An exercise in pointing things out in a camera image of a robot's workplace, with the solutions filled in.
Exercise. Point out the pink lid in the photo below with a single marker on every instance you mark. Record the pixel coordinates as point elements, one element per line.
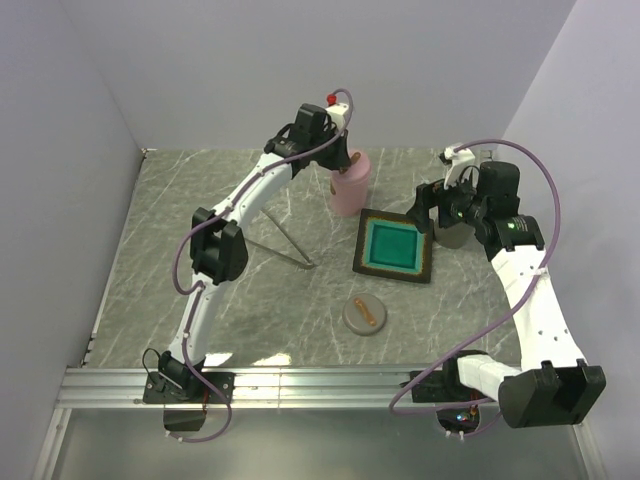
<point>358,171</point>

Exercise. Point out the pink cup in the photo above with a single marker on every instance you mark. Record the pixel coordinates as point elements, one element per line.
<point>348,193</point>

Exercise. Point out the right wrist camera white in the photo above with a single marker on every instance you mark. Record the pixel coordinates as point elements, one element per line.
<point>456,159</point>

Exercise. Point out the grey lid with strap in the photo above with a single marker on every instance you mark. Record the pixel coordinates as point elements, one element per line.
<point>364,314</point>

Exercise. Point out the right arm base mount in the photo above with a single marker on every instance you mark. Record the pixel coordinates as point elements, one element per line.
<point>461,421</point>

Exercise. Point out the square teal black plate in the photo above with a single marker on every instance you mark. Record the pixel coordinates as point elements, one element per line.
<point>390,246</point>

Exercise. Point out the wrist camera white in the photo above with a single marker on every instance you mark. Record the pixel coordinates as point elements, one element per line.
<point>338,112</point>
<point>456,159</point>

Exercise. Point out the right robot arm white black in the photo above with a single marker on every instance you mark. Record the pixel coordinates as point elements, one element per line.
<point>554,384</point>

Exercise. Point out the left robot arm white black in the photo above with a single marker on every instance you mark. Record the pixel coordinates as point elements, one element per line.
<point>216,241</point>

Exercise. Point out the aluminium rail frame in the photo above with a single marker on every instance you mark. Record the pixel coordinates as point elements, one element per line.
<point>311,399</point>

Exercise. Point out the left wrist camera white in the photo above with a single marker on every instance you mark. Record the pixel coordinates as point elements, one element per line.
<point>338,112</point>

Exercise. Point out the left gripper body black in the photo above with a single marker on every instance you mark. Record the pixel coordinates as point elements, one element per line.
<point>331,155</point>

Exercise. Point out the grey cup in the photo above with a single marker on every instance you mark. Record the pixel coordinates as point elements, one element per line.
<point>450,230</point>

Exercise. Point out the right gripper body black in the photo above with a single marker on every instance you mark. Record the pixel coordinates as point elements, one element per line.
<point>460,204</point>

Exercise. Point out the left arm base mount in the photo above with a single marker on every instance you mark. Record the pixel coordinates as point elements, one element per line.
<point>185,410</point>

